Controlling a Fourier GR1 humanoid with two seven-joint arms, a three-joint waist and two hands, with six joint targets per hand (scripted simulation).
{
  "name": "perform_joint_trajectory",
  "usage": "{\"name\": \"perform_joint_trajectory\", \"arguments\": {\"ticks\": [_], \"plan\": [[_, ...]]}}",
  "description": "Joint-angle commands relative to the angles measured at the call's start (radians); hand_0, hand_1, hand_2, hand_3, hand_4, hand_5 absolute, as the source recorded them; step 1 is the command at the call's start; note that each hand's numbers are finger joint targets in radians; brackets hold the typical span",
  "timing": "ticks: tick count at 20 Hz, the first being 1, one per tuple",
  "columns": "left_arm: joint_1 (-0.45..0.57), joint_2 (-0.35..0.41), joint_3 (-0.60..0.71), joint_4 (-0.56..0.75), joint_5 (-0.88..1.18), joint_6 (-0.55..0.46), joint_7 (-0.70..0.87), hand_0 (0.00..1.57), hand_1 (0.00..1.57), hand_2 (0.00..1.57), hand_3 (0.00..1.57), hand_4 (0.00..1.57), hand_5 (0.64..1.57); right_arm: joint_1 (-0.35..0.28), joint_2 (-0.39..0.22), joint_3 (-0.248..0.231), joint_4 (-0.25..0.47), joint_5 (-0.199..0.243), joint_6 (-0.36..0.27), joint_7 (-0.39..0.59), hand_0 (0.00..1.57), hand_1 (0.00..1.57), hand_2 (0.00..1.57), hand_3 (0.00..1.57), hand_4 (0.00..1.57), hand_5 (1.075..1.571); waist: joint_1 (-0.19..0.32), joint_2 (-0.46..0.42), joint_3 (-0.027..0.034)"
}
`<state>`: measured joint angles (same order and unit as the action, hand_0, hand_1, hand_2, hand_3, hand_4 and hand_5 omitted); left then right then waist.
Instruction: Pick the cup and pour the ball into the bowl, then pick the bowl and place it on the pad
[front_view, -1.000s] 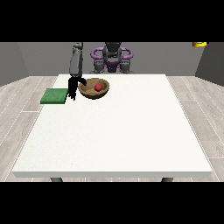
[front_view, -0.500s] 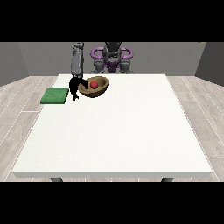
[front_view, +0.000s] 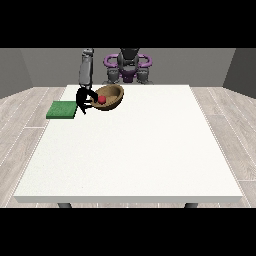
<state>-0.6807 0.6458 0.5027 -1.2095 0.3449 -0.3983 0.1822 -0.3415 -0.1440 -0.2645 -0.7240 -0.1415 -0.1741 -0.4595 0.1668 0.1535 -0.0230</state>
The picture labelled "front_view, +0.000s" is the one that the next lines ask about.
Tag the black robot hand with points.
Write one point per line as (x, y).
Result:
(82, 96)

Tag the brown wooden bowl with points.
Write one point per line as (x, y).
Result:
(110, 97)

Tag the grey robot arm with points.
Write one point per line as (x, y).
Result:
(85, 71)

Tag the small red ball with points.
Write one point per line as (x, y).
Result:
(101, 99)

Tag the green square pad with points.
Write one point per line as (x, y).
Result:
(61, 110)

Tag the grey robot trunk purple rings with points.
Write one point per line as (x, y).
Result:
(127, 66)

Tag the dark table leg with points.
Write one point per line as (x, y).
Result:
(64, 205)
(191, 205)

